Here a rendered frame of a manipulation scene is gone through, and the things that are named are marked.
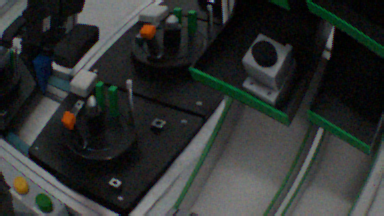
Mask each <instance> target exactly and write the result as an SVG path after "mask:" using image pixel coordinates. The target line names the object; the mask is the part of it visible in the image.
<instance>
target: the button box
mask: <svg viewBox="0 0 384 216"><path fill-rule="evenodd" d="M0 170H1V172H2V173H3V176H4V179H5V181H6V183H7V184H8V185H9V186H11V189H10V190H9V191H10V193H11V194H12V197H13V201H12V203H13V207H14V208H15V209H16V210H18V211H19V212H25V213H26V212H27V213H28V212H29V213H32V214H34V215H35V216H69V214H68V211H67V209H66V206H65V204H64V203H62V202H60V201H59V200H57V199H56V198H54V197H53V196H52V195H50V194H49V193H47V192H46V191H44V190H43V189H42V188H41V187H39V186H38V185H37V184H35V183H33V182H32V181H31V180H30V179H29V178H27V177H25V176H24V175H23V174H22V173H21V172H19V171H18V170H17V169H16V168H14V167H13V166H11V165H10V163H8V162H7V161H5V160H4V159H3V158H2V157H0ZM18 176H20V177H23V178H24V179H25V180H26V181H27V184H28V187H29V188H28V191H27V192H26V193H24V194H23V193H22V194H21V193H19V192H17V191H16V189H15V187H14V183H13V182H14V181H13V180H14V179H15V177H18ZM40 193H41V194H42V193H44V194H46V195H47V196H49V198H50V199H51V201H52V203H53V207H52V209H51V210H50V211H48V212H47V211H43V210H41V209H40V208H39V207H38V206H37V204H36V202H35V197H36V196H37V194H40Z"/></svg>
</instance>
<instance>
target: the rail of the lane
mask: <svg viewBox="0 0 384 216"><path fill-rule="evenodd" d="M0 157H2V158H3V159H4V160H5V161H7V162H8V163H10V165H11V166H13V167H14V168H16V169H17V170H18V171H19V172H21V173H22V174H23V175H24V176H25V177H27V178H29V179H30V180H31V181H32V182H33V183H35V184H37V185H38V186H39V187H41V188H42V189H43V190H44V191H46V192H47V193H49V194H50V195H52V196H53V197H54V198H56V199H57V200H59V201H60V202H62V203H64V204H65V206H66V209H67V211H68V214H69V216H120V215H119V214H116V213H115V212H113V211H111V210H108V209H106V208H104V207H102V206H100V205H99V204H96V203H95V202H94V201H91V200H90V199H88V198H87V197H85V196H83V195H82V190H81V187H80V186H78V185H77V184H75V183H73V182H72V181H70V180H68V179H67V178H65V177H63V176H62V175H60V174H59V173H57V172H56V173H55V177H56V178H55V177H53V176H52V175H50V174H49V173H48V172H46V171H45V170H43V169H42V168H41V167H39V166H37V165H36V164H35V163H34V162H32V161H31V160H29V159H28V158H26V157H25V156H24V155H23V154H21V153H20V152H19V151H18V150H16V149H15V148H13V147H12V146H10V145H9V144H8V143H7V142H5V141H4V140H3V139H1V137H0Z"/></svg>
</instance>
